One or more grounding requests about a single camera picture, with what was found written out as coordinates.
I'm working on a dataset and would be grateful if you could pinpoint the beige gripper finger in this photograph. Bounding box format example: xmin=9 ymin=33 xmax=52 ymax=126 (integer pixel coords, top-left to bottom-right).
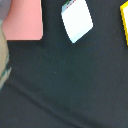
xmin=0 ymin=20 xmax=11 ymax=90

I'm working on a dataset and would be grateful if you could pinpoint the yellow butter box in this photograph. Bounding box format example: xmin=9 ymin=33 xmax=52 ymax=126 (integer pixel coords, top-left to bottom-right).
xmin=120 ymin=1 xmax=128 ymax=46

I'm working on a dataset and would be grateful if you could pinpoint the pink serving board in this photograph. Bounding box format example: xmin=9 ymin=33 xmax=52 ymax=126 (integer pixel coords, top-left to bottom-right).
xmin=3 ymin=0 xmax=43 ymax=40

